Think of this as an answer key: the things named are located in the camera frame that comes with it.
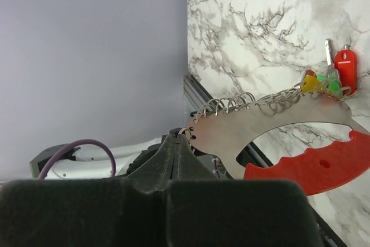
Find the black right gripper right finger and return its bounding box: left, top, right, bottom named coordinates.
left=172, top=136, right=219, bottom=182

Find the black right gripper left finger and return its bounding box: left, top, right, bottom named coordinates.
left=127, top=134, right=176, bottom=193

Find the steel key organizer red handle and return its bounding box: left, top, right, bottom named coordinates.
left=196, top=90, right=369, bottom=196

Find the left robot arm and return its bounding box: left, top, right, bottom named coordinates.
left=29, top=135, right=166, bottom=179

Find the yellow key tag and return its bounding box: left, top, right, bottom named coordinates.
left=300, top=75, right=319, bottom=91

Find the green key tag with key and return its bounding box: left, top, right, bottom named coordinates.
left=317, top=39, right=343, bottom=98

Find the red key tag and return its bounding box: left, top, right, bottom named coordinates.
left=334, top=45, right=357, bottom=95

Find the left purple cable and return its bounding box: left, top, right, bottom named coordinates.
left=37, top=139, right=117, bottom=180

